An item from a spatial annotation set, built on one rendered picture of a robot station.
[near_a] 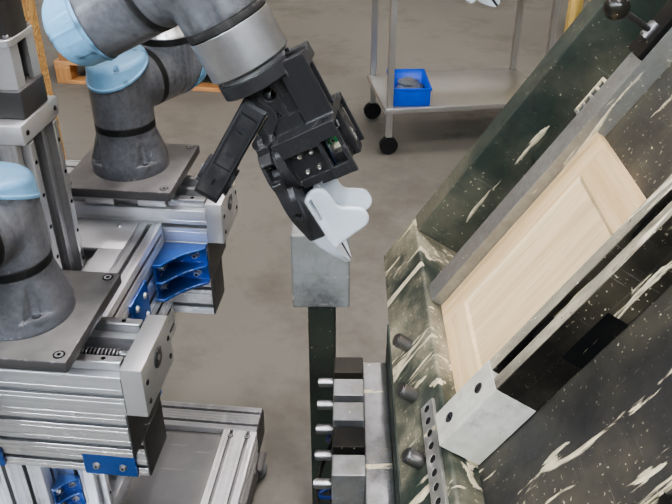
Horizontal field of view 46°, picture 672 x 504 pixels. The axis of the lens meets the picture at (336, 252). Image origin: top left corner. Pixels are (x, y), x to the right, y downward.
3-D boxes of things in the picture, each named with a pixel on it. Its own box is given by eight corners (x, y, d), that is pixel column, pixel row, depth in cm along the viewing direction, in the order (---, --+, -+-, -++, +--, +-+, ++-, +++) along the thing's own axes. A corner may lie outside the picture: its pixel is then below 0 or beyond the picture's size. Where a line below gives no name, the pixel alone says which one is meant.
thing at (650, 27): (637, 36, 121) (592, 6, 112) (655, 16, 119) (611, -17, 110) (653, 50, 118) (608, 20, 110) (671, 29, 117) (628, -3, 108)
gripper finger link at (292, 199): (322, 244, 73) (276, 165, 69) (308, 249, 73) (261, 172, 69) (328, 218, 77) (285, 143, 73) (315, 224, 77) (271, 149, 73)
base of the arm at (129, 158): (81, 179, 153) (72, 132, 147) (108, 147, 165) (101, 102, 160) (156, 183, 151) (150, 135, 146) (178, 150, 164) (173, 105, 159)
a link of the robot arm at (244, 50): (179, 55, 65) (204, 27, 72) (208, 102, 67) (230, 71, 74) (256, 16, 63) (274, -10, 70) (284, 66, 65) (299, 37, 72)
